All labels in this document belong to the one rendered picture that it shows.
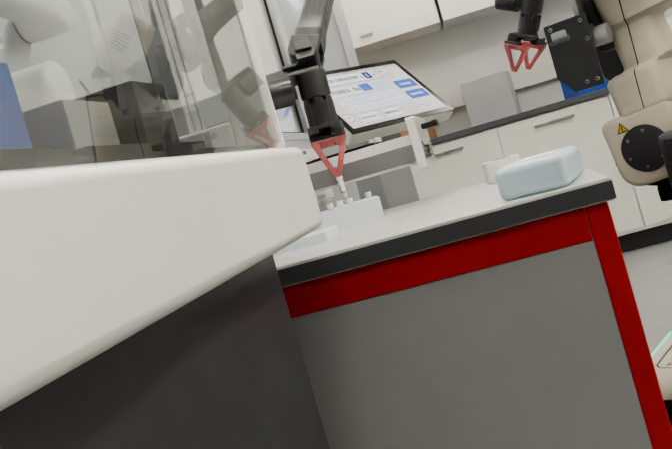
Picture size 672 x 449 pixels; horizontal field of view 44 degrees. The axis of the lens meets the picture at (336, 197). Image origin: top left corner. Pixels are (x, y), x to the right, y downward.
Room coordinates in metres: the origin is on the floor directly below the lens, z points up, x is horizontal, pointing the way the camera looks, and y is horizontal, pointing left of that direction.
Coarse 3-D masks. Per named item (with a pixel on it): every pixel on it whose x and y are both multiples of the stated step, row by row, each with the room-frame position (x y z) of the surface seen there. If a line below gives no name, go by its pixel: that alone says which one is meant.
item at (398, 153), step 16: (384, 144) 1.69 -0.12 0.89; (400, 144) 1.68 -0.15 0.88; (336, 160) 1.71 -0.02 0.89; (352, 160) 1.70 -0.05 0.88; (368, 160) 1.70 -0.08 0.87; (384, 160) 1.69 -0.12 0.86; (400, 160) 1.68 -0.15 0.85; (416, 160) 1.68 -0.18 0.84; (320, 176) 1.72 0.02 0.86; (352, 176) 1.70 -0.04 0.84; (368, 176) 1.70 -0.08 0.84
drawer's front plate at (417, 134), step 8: (408, 120) 1.66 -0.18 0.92; (416, 120) 1.71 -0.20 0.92; (424, 120) 1.94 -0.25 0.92; (408, 128) 1.66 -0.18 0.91; (416, 128) 1.66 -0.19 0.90; (416, 136) 1.66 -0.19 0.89; (424, 136) 1.80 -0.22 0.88; (416, 144) 1.66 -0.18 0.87; (416, 152) 1.66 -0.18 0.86; (424, 152) 1.68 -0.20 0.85; (432, 152) 1.90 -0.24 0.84; (424, 160) 1.66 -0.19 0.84; (432, 160) 1.83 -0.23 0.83; (424, 168) 1.66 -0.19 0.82
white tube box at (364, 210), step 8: (360, 200) 1.59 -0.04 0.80; (368, 200) 1.52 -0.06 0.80; (376, 200) 1.52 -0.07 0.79; (336, 208) 1.53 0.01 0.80; (344, 208) 1.51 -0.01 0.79; (352, 208) 1.51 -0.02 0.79; (360, 208) 1.51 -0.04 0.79; (368, 208) 1.52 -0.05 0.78; (376, 208) 1.52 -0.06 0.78; (328, 216) 1.51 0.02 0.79; (336, 216) 1.51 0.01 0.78; (344, 216) 1.51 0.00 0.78; (352, 216) 1.51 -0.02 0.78; (360, 216) 1.51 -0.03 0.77; (368, 216) 1.51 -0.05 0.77; (376, 216) 1.52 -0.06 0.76; (328, 224) 1.51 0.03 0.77; (336, 224) 1.51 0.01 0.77; (344, 224) 1.51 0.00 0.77; (352, 224) 1.51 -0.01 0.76
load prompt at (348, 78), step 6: (354, 72) 2.85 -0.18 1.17; (360, 72) 2.86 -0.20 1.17; (366, 72) 2.88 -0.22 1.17; (372, 72) 2.89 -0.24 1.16; (330, 78) 2.76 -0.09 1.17; (336, 78) 2.77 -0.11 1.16; (342, 78) 2.79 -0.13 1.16; (348, 78) 2.80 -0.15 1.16; (354, 78) 2.82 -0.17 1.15; (360, 78) 2.83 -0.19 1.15; (366, 78) 2.84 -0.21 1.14; (372, 78) 2.86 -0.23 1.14; (330, 84) 2.73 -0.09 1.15; (336, 84) 2.74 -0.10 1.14; (342, 84) 2.75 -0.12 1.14
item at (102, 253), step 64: (0, 192) 0.39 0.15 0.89; (64, 192) 0.44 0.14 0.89; (128, 192) 0.52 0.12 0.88; (192, 192) 0.62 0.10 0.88; (256, 192) 0.78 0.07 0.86; (0, 256) 0.37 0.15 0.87; (64, 256) 0.42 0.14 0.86; (128, 256) 0.49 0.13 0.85; (192, 256) 0.59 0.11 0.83; (256, 256) 0.73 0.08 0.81; (0, 320) 0.36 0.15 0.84; (64, 320) 0.41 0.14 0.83; (128, 320) 0.47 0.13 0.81; (192, 320) 0.73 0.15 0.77; (256, 320) 0.90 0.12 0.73; (0, 384) 0.35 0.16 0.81; (64, 384) 0.52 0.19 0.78; (128, 384) 0.59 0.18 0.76; (192, 384) 0.69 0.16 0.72; (256, 384) 0.84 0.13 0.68; (0, 448) 0.44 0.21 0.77; (64, 448) 0.50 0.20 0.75; (128, 448) 0.57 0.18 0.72; (192, 448) 0.66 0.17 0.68; (256, 448) 0.79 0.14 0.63; (320, 448) 0.99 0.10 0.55
